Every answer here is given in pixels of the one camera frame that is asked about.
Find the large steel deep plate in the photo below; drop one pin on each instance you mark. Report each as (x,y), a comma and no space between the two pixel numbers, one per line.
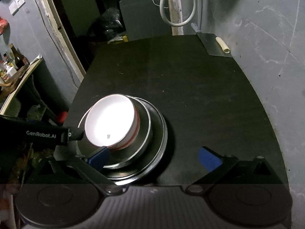
(131,130)

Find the wall switch plate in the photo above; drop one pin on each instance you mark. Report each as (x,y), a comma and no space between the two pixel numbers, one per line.
(15,6)

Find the dark cabinet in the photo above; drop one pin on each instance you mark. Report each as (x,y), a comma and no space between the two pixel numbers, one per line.
(142,19)

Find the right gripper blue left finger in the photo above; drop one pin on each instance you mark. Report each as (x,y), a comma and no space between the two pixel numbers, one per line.
(98,158)

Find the steel cleaver knife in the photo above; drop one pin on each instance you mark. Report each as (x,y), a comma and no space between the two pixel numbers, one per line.
(209,42)

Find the wooden side shelf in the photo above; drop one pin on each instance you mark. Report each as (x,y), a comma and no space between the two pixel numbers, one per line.
(17,80)

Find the dark glass bottle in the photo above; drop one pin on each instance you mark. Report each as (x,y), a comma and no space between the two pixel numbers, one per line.
(20,59)

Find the white bowl red rim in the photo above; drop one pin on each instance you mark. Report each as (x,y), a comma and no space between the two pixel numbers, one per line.
(131,136)
(109,120)

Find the black garbage bag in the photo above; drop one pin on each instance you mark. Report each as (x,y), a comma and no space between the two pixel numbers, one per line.
(109,24)

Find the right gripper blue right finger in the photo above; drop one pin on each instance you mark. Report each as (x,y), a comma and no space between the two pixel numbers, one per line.
(209,159)

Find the small steel bowl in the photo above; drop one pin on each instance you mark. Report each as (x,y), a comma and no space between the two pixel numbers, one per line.
(117,129)

